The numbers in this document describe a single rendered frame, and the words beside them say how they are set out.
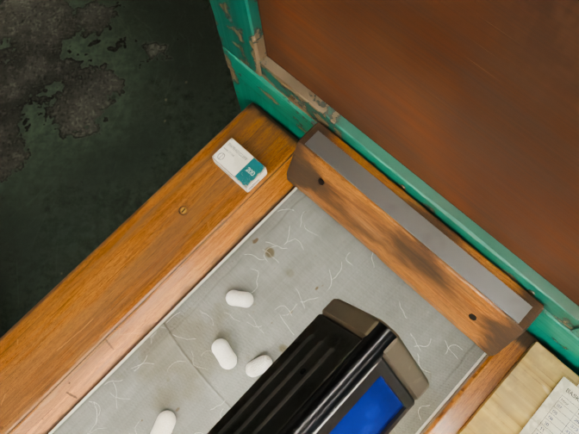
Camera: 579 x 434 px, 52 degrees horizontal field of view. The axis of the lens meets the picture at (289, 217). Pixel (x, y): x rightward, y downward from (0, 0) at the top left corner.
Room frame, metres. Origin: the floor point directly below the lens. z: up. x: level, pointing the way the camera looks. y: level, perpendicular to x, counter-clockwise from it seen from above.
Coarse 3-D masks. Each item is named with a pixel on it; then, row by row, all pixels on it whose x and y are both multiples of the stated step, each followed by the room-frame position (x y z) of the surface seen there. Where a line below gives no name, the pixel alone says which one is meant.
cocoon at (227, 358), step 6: (216, 342) 0.10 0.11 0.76; (222, 342) 0.10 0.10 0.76; (216, 348) 0.10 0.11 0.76; (222, 348) 0.09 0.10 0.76; (228, 348) 0.09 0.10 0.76; (216, 354) 0.09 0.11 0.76; (222, 354) 0.09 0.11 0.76; (228, 354) 0.09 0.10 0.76; (234, 354) 0.09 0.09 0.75; (222, 360) 0.08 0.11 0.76; (228, 360) 0.08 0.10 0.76; (234, 360) 0.08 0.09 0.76; (222, 366) 0.08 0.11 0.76; (228, 366) 0.07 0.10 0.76
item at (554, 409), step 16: (560, 384) -0.02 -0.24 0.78; (560, 400) -0.03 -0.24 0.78; (576, 400) -0.03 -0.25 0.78; (544, 416) -0.04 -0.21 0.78; (560, 416) -0.05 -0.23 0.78; (576, 416) -0.05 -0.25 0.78; (528, 432) -0.05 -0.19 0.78; (544, 432) -0.06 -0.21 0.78; (560, 432) -0.06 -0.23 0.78; (576, 432) -0.06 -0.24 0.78
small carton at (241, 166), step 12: (228, 144) 0.33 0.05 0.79; (216, 156) 0.32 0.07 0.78; (228, 156) 0.32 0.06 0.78; (240, 156) 0.31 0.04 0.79; (252, 156) 0.31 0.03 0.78; (228, 168) 0.30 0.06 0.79; (240, 168) 0.30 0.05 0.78; (252, 168) 0.29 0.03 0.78; (264, 168) 0.29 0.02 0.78; (240, 180) 0.28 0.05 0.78; (252, 180) 0.28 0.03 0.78
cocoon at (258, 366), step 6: (252, 360) 0.08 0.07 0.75; (258, 360) 0.07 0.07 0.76; (264, 360) 0.07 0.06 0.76; (270, 360) 0.07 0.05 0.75; (246, 366) 0.07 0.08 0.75; (252, 366) 0.07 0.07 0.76; (258, 366) 0.07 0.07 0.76; (264, 366) 0.07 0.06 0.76; (246, 372) 0.06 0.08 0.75; (252, 372) 0.06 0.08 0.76; (258, 372) 0.06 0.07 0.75; (264, 372) 0.06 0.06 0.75
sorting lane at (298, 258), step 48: (288, 240) 0.21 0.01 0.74; (336, 240) 0.20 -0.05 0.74; (240, 288) 0.16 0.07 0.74; (288, 288) 0.15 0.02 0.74; (336, 288) 0.14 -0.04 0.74; (384, 288) 0.13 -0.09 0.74; (192, 336) 0.12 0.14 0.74; (240, 336) 0.11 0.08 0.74; (288, 336) 0.10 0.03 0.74; (432, 336) 0.06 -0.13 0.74; (144, 384) 0.07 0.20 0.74; (192, 384) 0.06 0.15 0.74; (240, 384) 0.05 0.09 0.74; (432, 384) 0.01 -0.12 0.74; (96, 432) 0.03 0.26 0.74; (144, 432) 0.02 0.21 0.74; (192, 432) 0.01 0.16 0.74
